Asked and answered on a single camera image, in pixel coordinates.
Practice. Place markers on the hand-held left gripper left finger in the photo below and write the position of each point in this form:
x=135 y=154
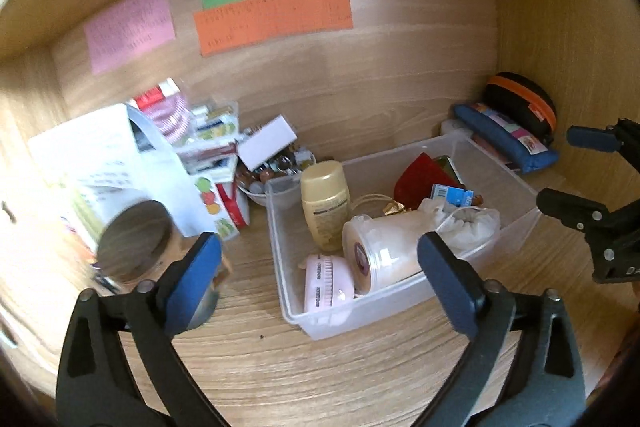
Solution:
x=197 y=282

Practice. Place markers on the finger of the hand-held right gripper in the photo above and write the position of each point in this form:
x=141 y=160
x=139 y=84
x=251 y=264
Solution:
x=592 y=139
x=570 y=207

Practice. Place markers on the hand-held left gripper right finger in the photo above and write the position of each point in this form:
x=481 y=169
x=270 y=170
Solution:
x=450 y=287

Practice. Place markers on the clear jar of cotton pads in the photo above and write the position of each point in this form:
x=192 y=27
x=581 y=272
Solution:
x=395 y=247

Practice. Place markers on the small blue box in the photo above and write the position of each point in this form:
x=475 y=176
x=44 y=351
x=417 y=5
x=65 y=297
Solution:
x=452 y=196

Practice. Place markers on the red pouch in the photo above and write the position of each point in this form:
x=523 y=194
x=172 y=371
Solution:
x=420 y=179

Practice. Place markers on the clear plastic storage bin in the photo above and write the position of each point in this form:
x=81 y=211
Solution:
x=310 y=302

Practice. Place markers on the wooden desktop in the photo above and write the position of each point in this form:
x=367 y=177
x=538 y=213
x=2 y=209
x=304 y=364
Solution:
x=300 y=372

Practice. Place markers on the brown glass candle jar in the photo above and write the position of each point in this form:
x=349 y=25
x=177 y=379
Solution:
x=134 y=242

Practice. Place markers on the fruit print carton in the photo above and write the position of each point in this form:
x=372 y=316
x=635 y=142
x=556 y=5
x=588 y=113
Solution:
x=220 y=207

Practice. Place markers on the black orange zip case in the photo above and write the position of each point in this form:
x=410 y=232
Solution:
x=520 y=99

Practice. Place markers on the blue pencil case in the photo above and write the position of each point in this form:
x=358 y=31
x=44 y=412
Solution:
x=510 y=132

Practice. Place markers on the white bowl of small bits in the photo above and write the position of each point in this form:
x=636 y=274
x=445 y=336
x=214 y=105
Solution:
x=255 y=195

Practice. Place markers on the yellow plastic bottle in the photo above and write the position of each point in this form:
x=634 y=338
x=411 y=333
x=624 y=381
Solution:
x=325 y=207

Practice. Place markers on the small white box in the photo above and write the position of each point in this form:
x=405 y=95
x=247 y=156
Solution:
x=267 y=139

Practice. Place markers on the stack of flat packets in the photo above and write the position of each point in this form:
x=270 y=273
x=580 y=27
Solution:
x=170 y=117

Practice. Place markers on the pink paper note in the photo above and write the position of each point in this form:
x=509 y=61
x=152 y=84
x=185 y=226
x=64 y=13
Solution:
x=130 y=27

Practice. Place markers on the orange paper note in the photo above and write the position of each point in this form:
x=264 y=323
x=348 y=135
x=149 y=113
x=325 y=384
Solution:
x=272 y=22

